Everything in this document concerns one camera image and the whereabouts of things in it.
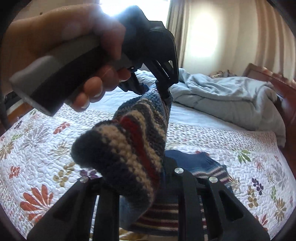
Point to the striped blue knit sweater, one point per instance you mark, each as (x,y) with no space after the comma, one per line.
(128,151)

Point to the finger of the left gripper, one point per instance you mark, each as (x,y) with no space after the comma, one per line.
(129,82)
(164,92)

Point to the dark red wooden headboard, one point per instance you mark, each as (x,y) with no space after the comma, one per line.
(285,89)

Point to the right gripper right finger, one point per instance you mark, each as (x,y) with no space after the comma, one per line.
(206,204)

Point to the beige curtain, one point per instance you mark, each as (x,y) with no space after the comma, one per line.
(229,35)

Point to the grey-blue duvet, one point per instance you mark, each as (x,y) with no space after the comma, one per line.
(242,101)

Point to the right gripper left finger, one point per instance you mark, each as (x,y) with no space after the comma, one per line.
(87,211)

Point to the white floral quilt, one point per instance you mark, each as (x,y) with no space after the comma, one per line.
(37,168)

